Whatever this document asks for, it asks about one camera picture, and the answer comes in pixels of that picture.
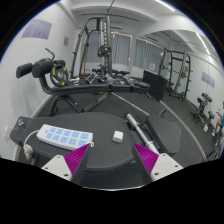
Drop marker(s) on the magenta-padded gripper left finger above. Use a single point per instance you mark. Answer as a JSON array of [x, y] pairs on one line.
[[58, 166]]

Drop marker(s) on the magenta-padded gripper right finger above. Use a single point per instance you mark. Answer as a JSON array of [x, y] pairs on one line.
[[163, 165]]

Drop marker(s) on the white charger block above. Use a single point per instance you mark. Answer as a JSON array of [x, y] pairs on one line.
[[117, 136]]

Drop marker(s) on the black padded seat cushion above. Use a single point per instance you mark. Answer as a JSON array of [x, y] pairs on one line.
[[165, 133]]

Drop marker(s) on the white power strip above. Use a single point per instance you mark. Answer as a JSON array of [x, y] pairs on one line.
[[63, 135]]

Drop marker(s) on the silver barbell bar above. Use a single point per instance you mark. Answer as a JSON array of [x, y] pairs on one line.
[[141, 133]]

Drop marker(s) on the small black pad with knob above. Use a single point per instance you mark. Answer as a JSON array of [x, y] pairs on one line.
[[20, 130]]

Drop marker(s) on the black exercise machine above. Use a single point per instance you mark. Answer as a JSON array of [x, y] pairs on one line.
[[201, 110]]

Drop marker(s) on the black box cabinet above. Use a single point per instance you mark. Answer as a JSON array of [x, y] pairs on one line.
[[155, 85]]

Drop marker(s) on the black weight bench with rollers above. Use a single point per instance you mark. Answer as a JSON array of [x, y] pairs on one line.
[[83, 88]]

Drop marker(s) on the black yellow weight plate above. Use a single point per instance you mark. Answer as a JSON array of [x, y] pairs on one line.
[[54, 78], [101, 51]]

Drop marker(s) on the black squat rack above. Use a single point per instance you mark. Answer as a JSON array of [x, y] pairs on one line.
[[181, 70]]

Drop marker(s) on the white paper sign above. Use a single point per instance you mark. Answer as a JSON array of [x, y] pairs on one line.
[[152, 66]]

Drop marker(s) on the group of dumbbells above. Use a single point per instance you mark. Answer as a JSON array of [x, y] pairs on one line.
[[110, 78]]

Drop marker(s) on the grey window curtain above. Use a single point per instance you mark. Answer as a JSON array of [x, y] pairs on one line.
[[146, 55], [121, 48]]

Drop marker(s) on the ceiling light tube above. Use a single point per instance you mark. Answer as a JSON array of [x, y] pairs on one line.
[[165, 5], [203, 43]]

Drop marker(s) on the white wall socket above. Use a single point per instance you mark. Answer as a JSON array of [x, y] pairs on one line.
[[6, 134]]

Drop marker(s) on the small purple wall poster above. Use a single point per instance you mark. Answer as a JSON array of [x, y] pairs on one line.
[[207, 80]]

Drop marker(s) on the small brown wall sign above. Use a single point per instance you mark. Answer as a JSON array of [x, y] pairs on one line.
[[66, 40]]

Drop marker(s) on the large purple wall poster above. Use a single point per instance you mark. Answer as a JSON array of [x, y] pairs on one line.
[[36, 29]]

